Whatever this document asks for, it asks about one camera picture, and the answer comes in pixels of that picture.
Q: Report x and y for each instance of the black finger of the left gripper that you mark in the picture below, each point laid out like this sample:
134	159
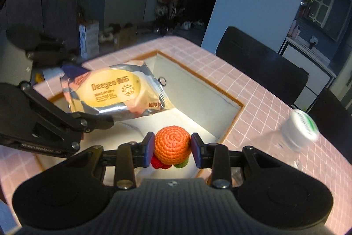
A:
90	120

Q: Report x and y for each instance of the black dining chair left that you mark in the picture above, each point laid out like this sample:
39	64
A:
265	66

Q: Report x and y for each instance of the black dining chair right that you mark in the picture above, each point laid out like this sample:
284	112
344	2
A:
333	122

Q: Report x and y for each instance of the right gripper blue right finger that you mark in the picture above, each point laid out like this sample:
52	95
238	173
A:
196	146

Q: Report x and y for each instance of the black dining chair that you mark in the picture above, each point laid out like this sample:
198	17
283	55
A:
265	66
333	122

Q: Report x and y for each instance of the orange white storage box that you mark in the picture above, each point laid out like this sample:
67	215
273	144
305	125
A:
199	107

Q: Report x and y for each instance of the clear plastic water bottle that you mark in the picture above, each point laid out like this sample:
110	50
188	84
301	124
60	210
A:
268	164

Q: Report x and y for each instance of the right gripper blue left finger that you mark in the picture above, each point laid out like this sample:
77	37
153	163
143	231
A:
147	149

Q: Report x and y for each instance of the pink checkered tablecloth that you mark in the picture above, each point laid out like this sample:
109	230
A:
262	113

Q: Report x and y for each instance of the white sideboard cabinet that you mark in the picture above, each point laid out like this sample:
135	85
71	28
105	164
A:
320	76

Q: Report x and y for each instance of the silver yellow snack packet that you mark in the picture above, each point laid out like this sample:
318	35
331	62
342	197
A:
123	91

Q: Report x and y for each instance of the orange crochet ball toy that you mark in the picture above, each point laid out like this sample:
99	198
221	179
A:
172	148

